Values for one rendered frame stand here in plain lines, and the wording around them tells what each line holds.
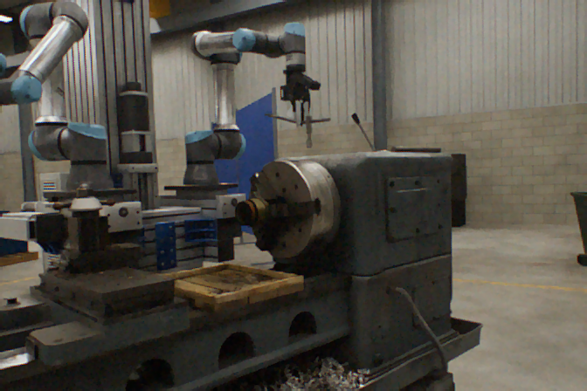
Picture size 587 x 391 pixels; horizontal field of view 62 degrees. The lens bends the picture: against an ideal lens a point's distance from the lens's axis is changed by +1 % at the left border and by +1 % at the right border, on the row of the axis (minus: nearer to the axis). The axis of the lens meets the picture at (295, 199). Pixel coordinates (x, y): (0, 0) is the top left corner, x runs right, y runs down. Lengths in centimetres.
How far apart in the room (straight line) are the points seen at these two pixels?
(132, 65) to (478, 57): 1024
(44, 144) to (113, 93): 36
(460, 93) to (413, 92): 107
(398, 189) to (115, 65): 120
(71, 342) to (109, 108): 122
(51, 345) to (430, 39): 1163
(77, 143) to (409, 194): 113
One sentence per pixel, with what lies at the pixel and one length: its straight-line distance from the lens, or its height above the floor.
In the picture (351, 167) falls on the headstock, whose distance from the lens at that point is 154.
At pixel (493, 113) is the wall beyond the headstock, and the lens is 1158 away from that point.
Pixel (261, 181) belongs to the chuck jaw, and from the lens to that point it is 156.
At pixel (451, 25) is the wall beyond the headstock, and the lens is 1217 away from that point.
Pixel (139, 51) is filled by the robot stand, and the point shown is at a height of 171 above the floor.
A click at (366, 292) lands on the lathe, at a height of 81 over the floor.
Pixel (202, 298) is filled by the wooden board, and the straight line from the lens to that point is 126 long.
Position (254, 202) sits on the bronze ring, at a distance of 145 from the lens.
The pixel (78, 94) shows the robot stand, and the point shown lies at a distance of 218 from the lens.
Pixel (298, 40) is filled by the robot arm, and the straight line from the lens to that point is 183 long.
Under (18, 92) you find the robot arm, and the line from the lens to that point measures 163.
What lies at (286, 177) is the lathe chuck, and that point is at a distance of 151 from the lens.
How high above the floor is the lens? 119
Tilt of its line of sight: 3 degrees down
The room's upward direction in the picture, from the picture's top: 2 degrees counter-clockwise
